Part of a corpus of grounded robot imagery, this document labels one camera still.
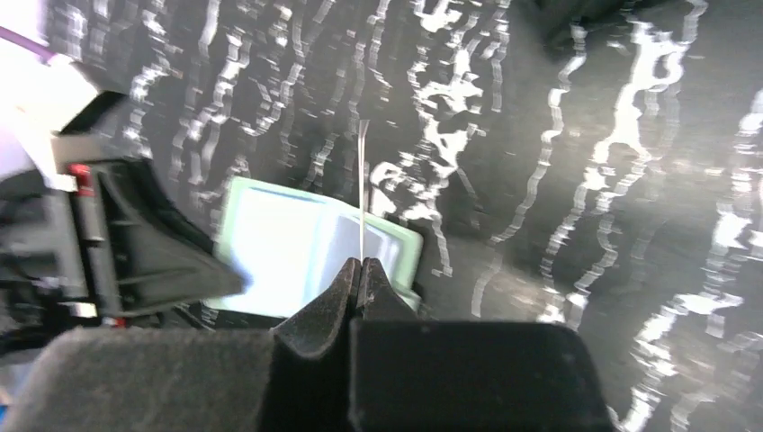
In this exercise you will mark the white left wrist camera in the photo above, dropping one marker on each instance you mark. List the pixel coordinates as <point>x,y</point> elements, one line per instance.
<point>37,102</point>

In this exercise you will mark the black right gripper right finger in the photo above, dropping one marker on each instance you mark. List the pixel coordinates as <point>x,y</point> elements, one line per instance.
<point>409,374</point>

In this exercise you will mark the white thin credit card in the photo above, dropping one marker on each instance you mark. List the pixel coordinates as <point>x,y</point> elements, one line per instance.
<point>363,127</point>

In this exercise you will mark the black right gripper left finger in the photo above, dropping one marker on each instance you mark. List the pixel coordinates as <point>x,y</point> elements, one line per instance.
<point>293,377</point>

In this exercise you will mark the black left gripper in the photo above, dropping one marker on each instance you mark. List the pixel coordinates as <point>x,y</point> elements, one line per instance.
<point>88,239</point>

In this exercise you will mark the mint green card holder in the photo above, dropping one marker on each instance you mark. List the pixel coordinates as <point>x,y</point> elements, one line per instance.
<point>288,245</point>

